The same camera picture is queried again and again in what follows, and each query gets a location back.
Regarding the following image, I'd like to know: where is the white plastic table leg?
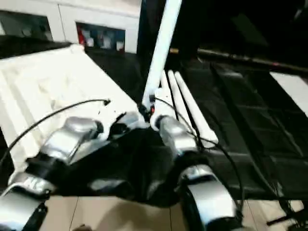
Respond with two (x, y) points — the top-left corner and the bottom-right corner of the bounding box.
(174, 71), (219, 149)
(160, 69), (170, 91)
(167, 70), (205, 147)
(141, 0), (182, 109)

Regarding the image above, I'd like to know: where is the white plastic table top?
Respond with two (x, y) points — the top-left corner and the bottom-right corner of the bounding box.
(0, 43), (148, 174)

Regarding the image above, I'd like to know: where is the black work mat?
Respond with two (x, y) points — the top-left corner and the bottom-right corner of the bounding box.
(0, 33), (308, 207)

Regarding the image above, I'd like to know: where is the red package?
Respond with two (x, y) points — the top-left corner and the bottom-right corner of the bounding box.
(78, 27), (87, 46)

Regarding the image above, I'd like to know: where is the dark long rod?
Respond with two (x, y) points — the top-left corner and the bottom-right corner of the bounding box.
(197, 48), (308, 70)

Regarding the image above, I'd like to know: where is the black robot foot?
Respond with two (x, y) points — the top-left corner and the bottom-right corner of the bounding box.
(72, 223), (93, 231)

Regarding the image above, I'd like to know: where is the white glass door cabinet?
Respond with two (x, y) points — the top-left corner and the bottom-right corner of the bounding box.
(0, 0), (141, 55)

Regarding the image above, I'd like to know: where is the white flat board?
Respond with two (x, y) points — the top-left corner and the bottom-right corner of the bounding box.
(269, 72), (308, 111)

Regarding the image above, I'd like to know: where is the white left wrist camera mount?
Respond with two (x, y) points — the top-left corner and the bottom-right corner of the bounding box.
(97, 112), (135, 141)

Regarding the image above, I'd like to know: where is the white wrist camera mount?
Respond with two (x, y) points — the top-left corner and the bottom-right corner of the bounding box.
(149, 88), (176, 132)
(97, 112), (135, 141)

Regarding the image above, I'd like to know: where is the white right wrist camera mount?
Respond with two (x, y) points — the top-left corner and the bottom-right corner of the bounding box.
(149, 88), (176, 132)

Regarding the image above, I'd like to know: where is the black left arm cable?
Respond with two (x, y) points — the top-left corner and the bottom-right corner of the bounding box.
(0, 98), (112, 164)

